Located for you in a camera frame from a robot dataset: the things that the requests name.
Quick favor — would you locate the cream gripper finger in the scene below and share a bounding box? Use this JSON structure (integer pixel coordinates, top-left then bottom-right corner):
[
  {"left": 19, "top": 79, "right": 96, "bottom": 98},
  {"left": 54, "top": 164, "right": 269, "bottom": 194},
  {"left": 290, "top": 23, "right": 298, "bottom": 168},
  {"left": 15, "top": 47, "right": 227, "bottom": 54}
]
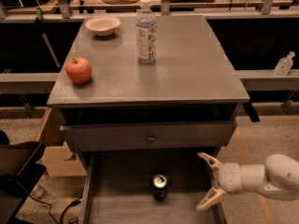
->
[
  {"left": 197, "top": 152, "right": 223, "bottom": 179},
  {"left": 196, "top": 187, "right": 226, "bottom": 211}
]

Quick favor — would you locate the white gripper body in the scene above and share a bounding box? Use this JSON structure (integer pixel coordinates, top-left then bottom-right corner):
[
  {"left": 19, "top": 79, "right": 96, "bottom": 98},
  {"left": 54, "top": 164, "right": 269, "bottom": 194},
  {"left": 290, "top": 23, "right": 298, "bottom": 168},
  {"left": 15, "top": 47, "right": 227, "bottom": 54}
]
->
[{"left": 218, "top": 163, "right": 243, "bottom": 194}]

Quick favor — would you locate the blue pepsi can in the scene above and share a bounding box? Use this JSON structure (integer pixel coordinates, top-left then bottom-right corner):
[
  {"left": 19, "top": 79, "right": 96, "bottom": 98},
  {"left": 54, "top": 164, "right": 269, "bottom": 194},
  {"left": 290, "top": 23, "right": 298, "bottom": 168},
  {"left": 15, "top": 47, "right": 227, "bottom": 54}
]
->
[{"left": 151, "top": 174, "right": 168, "bottom": 201}]

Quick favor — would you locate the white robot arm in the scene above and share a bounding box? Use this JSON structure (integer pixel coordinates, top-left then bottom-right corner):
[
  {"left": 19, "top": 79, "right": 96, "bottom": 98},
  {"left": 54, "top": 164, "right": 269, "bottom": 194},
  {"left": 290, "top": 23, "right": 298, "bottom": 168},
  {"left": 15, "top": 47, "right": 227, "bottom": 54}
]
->
[{"left": 196, "top": 152, "right": 299, "bottom": 211}]

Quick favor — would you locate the round drawer knob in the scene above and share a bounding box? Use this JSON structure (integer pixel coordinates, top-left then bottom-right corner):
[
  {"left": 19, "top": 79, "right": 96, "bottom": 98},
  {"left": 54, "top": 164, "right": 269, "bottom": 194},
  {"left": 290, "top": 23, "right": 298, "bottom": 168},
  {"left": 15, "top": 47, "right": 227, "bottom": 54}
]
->
[{"left": 146, "top": 134, "right": 155, "bottom": 143}]

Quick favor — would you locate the grey metal drawer cabinet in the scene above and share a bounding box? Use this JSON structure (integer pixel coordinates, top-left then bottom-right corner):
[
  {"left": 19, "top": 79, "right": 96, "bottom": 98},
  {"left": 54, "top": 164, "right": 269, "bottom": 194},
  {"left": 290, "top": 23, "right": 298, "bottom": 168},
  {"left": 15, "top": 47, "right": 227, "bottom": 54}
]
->
[{"left": 46, "top": 14, "right": 250, "bottom": 224}]

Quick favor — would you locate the grey open middle drawer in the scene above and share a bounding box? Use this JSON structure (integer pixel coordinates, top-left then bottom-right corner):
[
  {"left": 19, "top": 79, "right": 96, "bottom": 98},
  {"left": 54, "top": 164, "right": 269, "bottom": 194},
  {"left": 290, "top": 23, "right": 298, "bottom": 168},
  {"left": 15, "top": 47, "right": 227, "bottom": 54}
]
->
[{"left": 79, "top": 148, "right": 227, "bottom": 224}]

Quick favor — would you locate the grey top drawer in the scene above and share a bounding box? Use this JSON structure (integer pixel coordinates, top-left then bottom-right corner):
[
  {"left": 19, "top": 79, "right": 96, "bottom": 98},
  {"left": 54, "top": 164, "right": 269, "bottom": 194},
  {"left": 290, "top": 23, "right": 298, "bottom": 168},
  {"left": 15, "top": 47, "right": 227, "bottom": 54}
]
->
[{"left": 60, "top": 105, "right": 236, "bottom": 151}]

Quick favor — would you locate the clear hand sanitizer bottle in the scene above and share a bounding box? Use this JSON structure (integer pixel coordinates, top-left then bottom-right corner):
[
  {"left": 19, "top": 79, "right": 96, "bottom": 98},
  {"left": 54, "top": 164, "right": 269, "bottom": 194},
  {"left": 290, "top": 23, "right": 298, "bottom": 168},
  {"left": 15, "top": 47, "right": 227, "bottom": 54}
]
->
[{"left": 275, "top": 51, "right": 295, "bottom": 76}]

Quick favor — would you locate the cardboard box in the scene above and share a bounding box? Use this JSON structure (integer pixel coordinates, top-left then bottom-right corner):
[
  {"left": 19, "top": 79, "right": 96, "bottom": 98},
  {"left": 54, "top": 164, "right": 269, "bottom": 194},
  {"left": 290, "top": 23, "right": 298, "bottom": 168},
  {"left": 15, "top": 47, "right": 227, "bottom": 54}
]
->
[{"left": 34, "top": 107, "right": 86, "bottom": 177}]

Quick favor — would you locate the clear plastic water bottle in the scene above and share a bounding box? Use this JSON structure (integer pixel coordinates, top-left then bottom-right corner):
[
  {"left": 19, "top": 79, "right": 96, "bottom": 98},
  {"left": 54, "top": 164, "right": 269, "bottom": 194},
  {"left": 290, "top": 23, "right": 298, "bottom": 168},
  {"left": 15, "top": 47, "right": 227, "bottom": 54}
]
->
[{"left": 135, "top": 0, "right": 157, "bottom": 63}]

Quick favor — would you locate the red apple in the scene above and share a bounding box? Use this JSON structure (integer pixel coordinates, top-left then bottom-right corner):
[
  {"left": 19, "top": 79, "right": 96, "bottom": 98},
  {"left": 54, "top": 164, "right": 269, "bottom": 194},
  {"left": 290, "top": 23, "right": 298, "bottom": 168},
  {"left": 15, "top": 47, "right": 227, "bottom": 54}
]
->
[{"left": 65, "top": 57, "right": 92, "bottom": 84}]

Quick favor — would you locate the white ceramic bowl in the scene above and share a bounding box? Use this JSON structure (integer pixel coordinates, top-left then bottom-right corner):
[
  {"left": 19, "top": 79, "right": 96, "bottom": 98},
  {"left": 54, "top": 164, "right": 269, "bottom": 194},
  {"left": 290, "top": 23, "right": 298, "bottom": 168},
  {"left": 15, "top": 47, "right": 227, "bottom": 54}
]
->
[{"left": 85, "top": 16, "right": 121, "bottom": 36}]

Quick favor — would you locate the black bin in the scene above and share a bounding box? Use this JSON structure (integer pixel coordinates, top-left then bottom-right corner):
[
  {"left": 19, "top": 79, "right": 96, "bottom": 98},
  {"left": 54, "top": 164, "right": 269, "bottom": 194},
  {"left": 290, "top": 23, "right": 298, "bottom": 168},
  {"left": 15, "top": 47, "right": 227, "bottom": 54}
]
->
[{"left": 0, "top": 131, "right": 46, "bottom": 224}]

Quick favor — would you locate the black floor cable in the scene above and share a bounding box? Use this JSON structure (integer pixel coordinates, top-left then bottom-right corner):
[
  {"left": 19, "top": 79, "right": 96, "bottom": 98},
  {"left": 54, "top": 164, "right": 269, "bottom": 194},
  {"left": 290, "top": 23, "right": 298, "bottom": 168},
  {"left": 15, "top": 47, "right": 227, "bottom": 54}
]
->
[{"left": 27, "top": 193, "right": 83, "bottom": 224}]

